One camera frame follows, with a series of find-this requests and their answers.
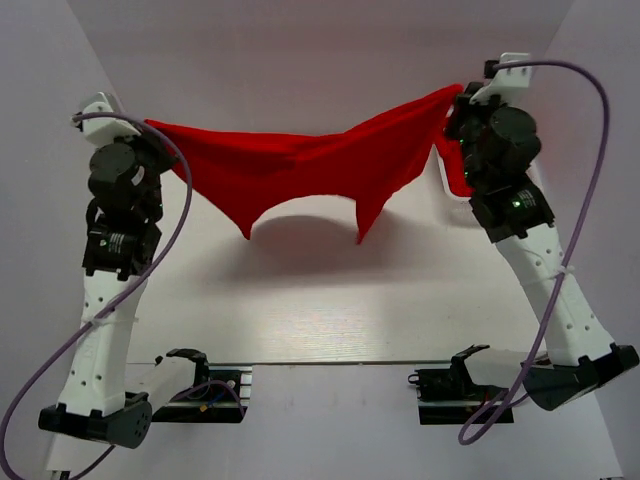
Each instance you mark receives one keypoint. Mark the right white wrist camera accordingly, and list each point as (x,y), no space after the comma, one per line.
(508,81)

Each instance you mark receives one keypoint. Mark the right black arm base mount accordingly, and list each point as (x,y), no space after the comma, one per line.
(450,392)

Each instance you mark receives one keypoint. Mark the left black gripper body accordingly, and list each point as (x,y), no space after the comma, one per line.
(154,161)

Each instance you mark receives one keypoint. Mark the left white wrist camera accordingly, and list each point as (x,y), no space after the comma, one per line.
(102,131)

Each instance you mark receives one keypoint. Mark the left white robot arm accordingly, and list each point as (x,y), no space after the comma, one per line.
(122,238)

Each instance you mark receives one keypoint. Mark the red t shirt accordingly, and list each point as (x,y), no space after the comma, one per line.
(245,174)

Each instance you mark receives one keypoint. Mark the red shirts pile in basket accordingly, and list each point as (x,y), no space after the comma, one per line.
(457,170)

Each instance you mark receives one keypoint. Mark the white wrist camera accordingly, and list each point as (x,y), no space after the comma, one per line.
(508,81)
(102,131)

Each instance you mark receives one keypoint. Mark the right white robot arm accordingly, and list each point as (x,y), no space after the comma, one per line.
(581,356)

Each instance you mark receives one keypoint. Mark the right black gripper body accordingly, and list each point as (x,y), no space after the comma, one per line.
(468,123)

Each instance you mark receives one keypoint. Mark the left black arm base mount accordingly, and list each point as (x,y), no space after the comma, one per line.
(218,394)

